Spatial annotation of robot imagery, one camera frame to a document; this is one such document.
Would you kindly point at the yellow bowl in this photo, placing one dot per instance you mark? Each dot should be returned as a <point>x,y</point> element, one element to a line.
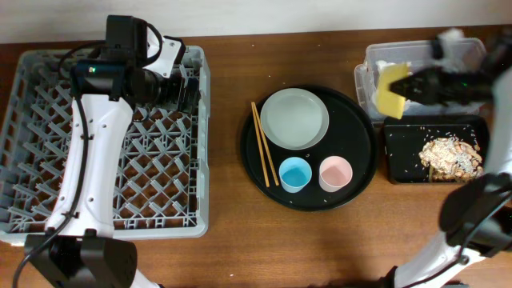
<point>392,92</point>

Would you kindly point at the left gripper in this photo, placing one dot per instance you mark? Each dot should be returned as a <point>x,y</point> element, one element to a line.
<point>189,94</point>

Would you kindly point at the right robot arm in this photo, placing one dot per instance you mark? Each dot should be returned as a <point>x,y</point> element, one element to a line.
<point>475,220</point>

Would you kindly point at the food scraps pile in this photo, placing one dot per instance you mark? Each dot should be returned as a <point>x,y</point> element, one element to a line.
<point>451,160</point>

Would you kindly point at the wooden chopstick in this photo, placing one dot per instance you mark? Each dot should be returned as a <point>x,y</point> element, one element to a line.
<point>259,142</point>
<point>266,152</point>

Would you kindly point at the blue cup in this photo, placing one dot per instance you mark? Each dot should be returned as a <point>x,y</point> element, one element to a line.
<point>294,173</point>

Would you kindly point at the clear plastic bin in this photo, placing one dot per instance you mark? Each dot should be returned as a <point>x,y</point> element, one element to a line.
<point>417,54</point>

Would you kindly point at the black rectangular tray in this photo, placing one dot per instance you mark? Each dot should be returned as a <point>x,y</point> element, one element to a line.
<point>404,139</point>

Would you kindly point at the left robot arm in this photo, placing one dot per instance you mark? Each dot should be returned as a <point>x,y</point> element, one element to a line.
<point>131,67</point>

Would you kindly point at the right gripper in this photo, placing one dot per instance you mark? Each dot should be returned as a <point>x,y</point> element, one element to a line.
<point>436,91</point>

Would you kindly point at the grey dishwasher rack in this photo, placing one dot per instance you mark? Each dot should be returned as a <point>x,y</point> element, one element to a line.
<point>162,183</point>

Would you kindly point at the round black tray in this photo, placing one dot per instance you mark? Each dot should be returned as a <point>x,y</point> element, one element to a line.
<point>350,135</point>

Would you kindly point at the pink cup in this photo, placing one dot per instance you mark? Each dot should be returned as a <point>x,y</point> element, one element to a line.
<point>334,173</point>

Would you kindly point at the grey plate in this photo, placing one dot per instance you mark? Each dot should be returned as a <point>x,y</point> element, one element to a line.
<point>294,119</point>

